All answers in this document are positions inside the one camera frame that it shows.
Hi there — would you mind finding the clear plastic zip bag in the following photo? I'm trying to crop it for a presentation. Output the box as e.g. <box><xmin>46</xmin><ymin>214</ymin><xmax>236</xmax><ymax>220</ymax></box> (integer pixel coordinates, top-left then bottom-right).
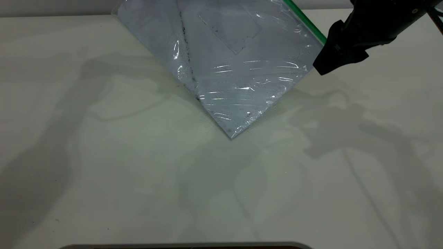
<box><xmin>111</xmin><ymin>0</ymin><xmax>327</xmax><ymax>140</ymax></box>

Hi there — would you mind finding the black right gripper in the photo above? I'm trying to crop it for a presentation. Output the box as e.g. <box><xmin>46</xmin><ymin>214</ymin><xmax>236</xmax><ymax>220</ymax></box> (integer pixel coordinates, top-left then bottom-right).
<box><xmin>313</xmin><ymin>0</ymin><xmax>430</xmax><ymax>76</ymax></box>

